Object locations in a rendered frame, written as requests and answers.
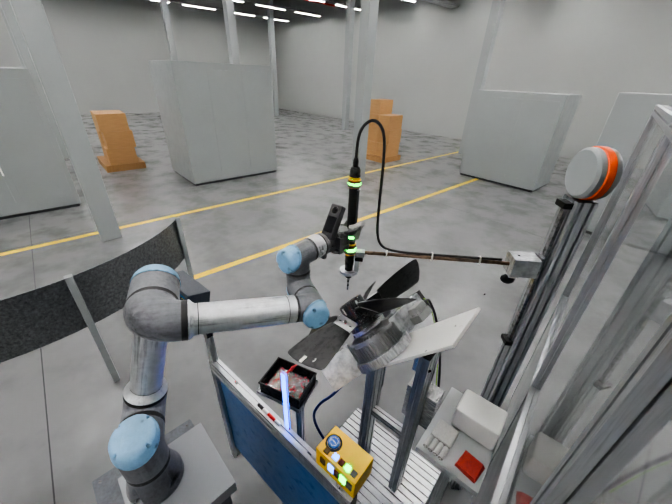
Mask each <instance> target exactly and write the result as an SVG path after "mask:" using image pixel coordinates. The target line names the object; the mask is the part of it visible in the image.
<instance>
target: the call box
mask: <svg viewBox="0 0 672 504"><path fill-rule="evenodd" d="M333 435H335V436H338V437H339V439H340V446H339V447H338V448H337V449H331V448H330V447H329V446H328V439H329V437H330V436H333ZM326 447H328V448H329V449H330V450H331V451H330V452H329V454H328V455H327V454H325V453H324V452H323V450H324V449H325V448H326ZM335 453H337V454H338V455H339V456H340V457H339V459H338V460H337V461H335V460H334V459H333V458H332V456H333V455H334V454H335ZM320 456H322V457H323V458H324V459H325V460H326V466H324V465H323V464H322V463H321V462H320ZM341 458H342V459H343V460H344V461H345V464H344V465H343V467H341V466H340V465H339V464H338V461H339V460H340V459H341ZM373 459H374V458H373V457H372V456H371V455H370V454H368V453H367V452H366V451H365V450H364V449H363V448H361V447H360V446H359V445H358V444H357V443H356V442H354V441H353V440H352V439H351V438H350V437H349V436H347V435H346V434H345V433H344V432H343V431H342V430H340V429H339V428H338V427H337V426H335V427H334V428H333V429H332V430H331V431H330V433H329V434H328V435H327V436H326V437H325V438H324V439H323V440H322V442H321V443H320V444H319V445H318V446H317V448H316V462H317V464H318V465H319V466H321V467H322V468H323V469H324V470H325V471H326V472H327V473H328V474H329V475H330V476H331V477H332V478H333V479H334V480H335V481H336V482H337V483H338V484H339V485H340V486H341V487H342V488H343V489H344V490H345V491H346V492H347V493H348V494H349V495H350V496H351V497H352V498H354V497H355V496H356V494H357V493H358V491H359V490H360V488H361V487H362V485H363V484H364V483H365V481H366V480H367V478H368V477H369V475H370V474H371V470H372V465H373ZM328 463H329V464H330V465H331V466H332V467H333V468H334V469H336V470H337V471H338V472H339V473H340V474H341V475H342V476H343V477H344V478H345V479H346V480H347V481H348V482H349V483H350V484H351V485H352V491H351V492H350V491H349V490H348V489H347V488H346V487H345V486H344V485H343V484H342V483H341V482H340V481H339V480H338V479H337V478H336V477H335V476H334V475H333V474H332V473H331V472H330V471H329V470H328V469H327V468H328ZM346 464H349V465H350V466H351V467H352V469H351V470H350V471H349V473H348V472H347V471H345V470H344V467H345V466H346ZM353 469H354V470H355V471H356V472H357V473H358V475H357V476H356V478H355V479H354V478H353V477H352V476H351V475H350V473H351V472H352V470H353Z"/></svg>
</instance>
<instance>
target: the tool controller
mask: <svg viewBox="0 0 672 504"><path fill-rule="evenodd" d="M176 272H177V274H178V275H179V278H180V281H181V286H180V300H187V299H189V300H190V301H192V302H193V303H203V302H210V290H208V289H207V288H206V287H204V286H203V285H202V284H201V283H199V282H198V281H197V280H195V279H194V278H193V277H191V276H190V275H189V274H187V273H186V272H185V271H183V270H182V271H176Z"/></svg>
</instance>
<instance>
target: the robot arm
mask: <svg viewBox="0 0 672 504"><path fill-rule="evenodd" d="M345 210H346V208H345V207H344V206H342V205H338V204H335V203H332V205H331V208H330V210H329V213H328V216H327V219H326V221H325V224H324V227H323V230H322V232H321V233H317V234H313V235H311V236H308V237H306V238H304V239H302V240H300V241H298V242H296V243H294V244H290V245H288V246H286V247H285V248H283V249H282V250H280V251H279V252H278V253H277V256H276V261H277V263H278V266H279V268H280V269H281V271H283V272H284V273H286V282H287V287H286V291H287V294H288V295H287V296H275V297H263V298H251V299H239V300H227V301H215V302H203V303H193V302H192V301H190V300H189V299H187V300H180V286H181V281H180V278H179V275H178V274H177V272H176V271H174V270H173V269H172V268H170V267H168V266H165V265H160V264H152V265H147V266H144V267H142V268H140V269H138V270H137V271H136V272H135V273H134V275H133V277H132V278H131V280H130V287H129V290H128V294H127V298H126V302H125V305H124V308H123V319H124V322H125V324H126V326H127V327H128V329H129V330H130V331H131V332H132V333H133V342H132V358H131V374H130V381H129V382H128V383H127V384H126V386H125V388H124V390H123V404H122V413H121V419H120V424H119V427H118V428H117V429H115V430H114V432H113V433H112V435H111V437H110V440H109V443H108V453H109V456H110V459H111V462H112V463H113V465H114V466H115V467H116V468H117V469H118V470H119V471H120V473H121V474H122V476H123V477H124V479H125V480H126V496H127V498H128V500H129V501H130V503H131V504H160V503H162V502H163V501H165V500H166V499H167V498H168V497H169V496H171V494H172V493H173V492H174V491H175V490H176V488H177V487H178V485H179V483H180V482H181V479H182V477H183V473H184V463H183V460H182V458H181V456H180V454H179V453H178V452H177V451H175V450H173V449H171V448H169V447H168V445H167V443H166V441H165V438H164V430H165V411H166V399H167V391H168V383H167V381H166V379H165V378H164V370H165V361H166V352H167V344H168V342H179V341H187V340H190V339H191V338H192V337H193V336H195V335H200V334H208V333H216V332H224V331H232V330H240V329H248V328H256V327H264V326H272V325H280V324H288V323H295V322H304V324H305V325H306V326H307V327H309V328H312V329H316V328H319V327H321V326H323V325H324V324H325V323H326V322H327V321H328V319H329V310H328V308H327V306H326V303H325V301H324V300H323V299H322V297H321V296H320V294H319V293H318V291H317V289H316V288H315V286H314V284H313V283H312V281H311V278H310V263H311V262H313V261H315V260H316V259H318V258H320V257H321V258H322V259H326V258H327V254H328V253H330V252H331V253H335V254H339V255H340V254H342V253H344V252H346V251H347V250H349V244H350V239H348V236H349V237H352V236H353V237H354V239H355V240H358V239H359V237H360V233H361V230H362V228H363V227H364V226H365V223H364V222H362V221H360V222H359V223H356V224H354V225H349V228H348V227H347V218H345V219H342V218H343V216H344V213H345ZM344 250H345V251H344ZM335 251H336V252H335ZM342 251H343V252H342Z"/></svg>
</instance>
